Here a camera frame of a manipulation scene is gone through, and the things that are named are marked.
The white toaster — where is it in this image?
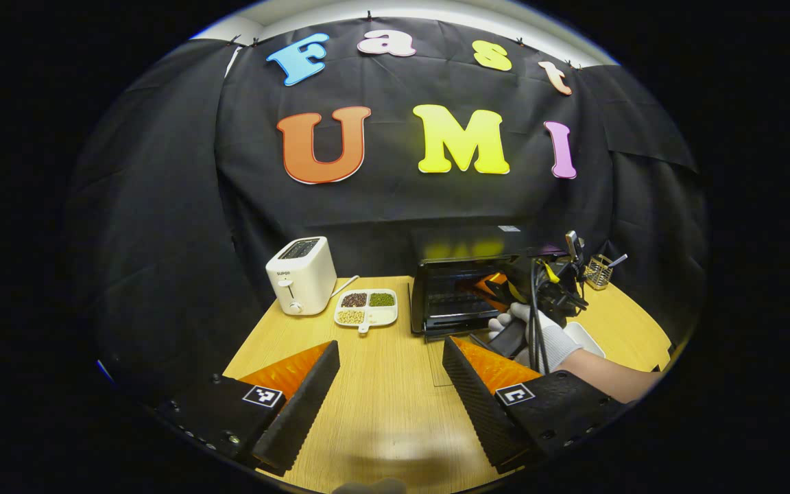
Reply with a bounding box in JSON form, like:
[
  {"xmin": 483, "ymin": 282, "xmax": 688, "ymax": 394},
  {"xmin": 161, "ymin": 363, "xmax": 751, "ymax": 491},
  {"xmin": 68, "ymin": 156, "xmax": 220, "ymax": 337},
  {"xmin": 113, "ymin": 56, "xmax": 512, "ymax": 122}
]
[{"xmin": 265, "ymin": 237, "xmax": 337, "ymax": 316}]

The white divided dish of grains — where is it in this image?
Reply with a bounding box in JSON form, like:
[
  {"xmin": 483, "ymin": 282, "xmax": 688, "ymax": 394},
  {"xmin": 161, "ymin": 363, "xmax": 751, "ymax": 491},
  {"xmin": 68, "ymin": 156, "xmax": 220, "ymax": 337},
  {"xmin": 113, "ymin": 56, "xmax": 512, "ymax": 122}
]
[{"xmin": 334, "ymin": 288, "xmax": 399, "ymax": 334}]

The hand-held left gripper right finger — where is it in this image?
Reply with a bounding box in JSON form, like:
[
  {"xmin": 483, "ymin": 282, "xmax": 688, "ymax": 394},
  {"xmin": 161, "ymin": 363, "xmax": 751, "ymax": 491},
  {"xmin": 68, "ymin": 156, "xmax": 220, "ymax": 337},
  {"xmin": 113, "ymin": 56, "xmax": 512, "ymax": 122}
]
[{"xmin": 442, "ymin": 336, "xmax": 629, "ymax": 475}]

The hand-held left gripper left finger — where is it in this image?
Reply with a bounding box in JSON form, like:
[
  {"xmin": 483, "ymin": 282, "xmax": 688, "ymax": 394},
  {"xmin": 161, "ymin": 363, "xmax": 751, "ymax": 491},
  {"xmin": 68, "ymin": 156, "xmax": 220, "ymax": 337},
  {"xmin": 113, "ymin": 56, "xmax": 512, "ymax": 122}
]
[{"xmin": 158, "ymin": 340, "xmax": 341, "ymax": 476}]

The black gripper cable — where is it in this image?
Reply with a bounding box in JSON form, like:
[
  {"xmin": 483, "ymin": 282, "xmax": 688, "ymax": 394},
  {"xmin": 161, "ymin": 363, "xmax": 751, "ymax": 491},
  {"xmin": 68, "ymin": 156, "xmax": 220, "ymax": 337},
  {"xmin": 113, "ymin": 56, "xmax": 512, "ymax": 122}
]
[{"xmin": 529, "ymin": 261, "xmax": 553, "ymax": 375}]

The white rectangular tray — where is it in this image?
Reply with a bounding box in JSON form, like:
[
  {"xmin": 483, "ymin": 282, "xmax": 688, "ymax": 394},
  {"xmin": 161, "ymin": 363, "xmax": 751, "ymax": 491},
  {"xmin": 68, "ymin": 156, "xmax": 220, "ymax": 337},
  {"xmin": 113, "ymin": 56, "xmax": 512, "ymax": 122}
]
[{"xmin": 563, "ymin": 321, "xmax": 607, "ymax": 359}]

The black electric oven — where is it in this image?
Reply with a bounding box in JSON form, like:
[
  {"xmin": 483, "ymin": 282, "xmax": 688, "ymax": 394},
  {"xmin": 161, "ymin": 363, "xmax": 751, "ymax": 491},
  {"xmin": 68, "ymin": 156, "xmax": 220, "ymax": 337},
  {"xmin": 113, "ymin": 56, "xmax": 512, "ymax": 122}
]
[{"xmin": 409, "ymin": 225, "xmax": 571, "ymax": 388}]

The metal wire basket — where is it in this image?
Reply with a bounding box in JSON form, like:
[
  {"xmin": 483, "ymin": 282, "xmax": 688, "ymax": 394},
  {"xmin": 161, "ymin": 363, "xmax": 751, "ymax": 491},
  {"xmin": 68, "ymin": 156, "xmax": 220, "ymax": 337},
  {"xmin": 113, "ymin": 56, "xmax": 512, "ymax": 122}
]
[{"xmin": 584, "ymin": 255, "xmax": 614, "ymax": 291}]

